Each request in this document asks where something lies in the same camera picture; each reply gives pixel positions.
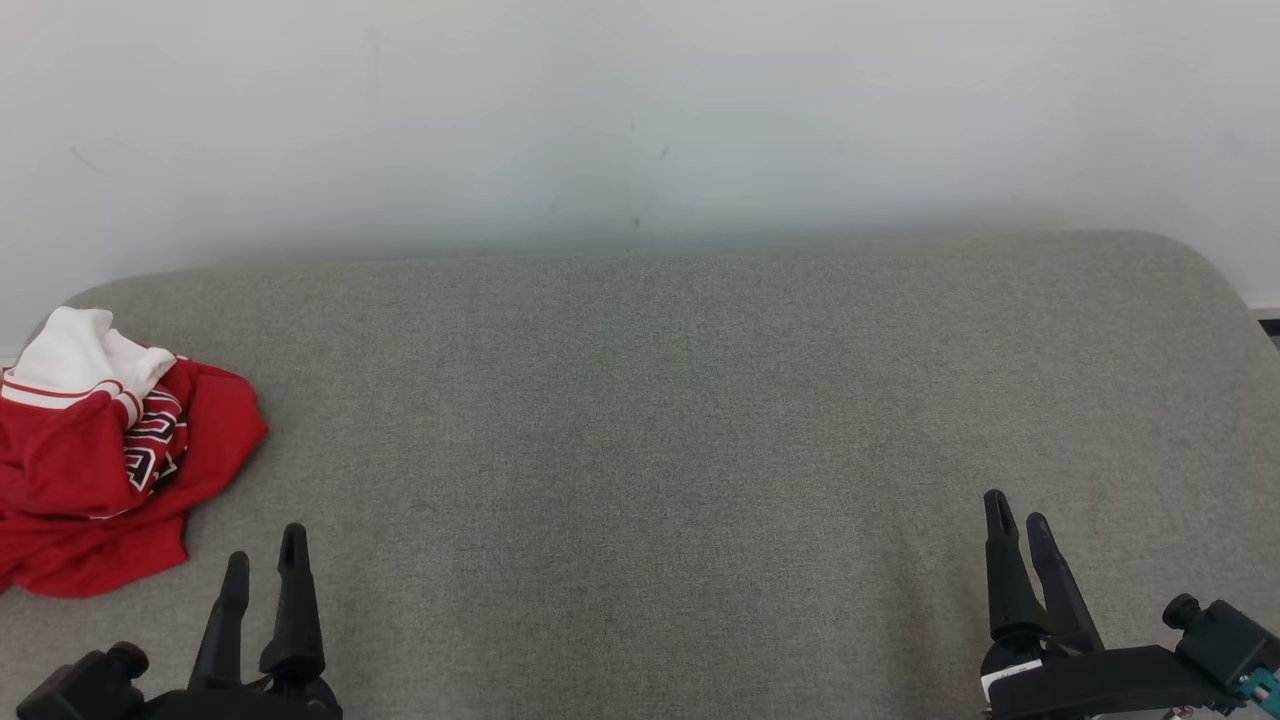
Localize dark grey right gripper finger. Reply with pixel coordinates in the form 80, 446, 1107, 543
983, 489, 1052, 644
1025, 513, 1106, 657

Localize red basketball jersey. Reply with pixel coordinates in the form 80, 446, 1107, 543
0, 358, 270, 599

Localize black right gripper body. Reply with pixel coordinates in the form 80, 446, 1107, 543
978, 641, 1237, 720

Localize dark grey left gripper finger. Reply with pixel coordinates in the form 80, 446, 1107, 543
188, 551, 251, 693
260, 522, 327, 687

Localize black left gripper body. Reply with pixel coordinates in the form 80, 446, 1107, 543
140, 678, 343, 720

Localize red and white shorts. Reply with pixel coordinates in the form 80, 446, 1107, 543
0, 305, 191, 521

